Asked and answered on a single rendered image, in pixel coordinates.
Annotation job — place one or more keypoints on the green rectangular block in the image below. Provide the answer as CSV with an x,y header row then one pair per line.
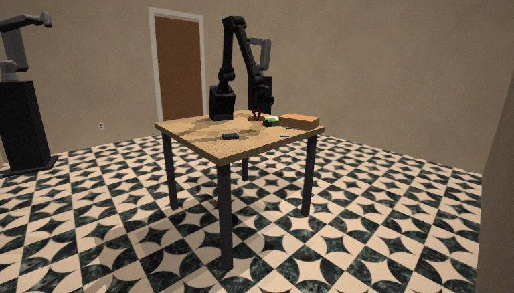
x,y
271,122

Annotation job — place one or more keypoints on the wooden ball-in-hole puzzle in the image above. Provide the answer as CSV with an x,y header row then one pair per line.
x,y
251,118

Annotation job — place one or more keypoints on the orange rectangular box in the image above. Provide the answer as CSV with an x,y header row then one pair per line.
x,y
299,121

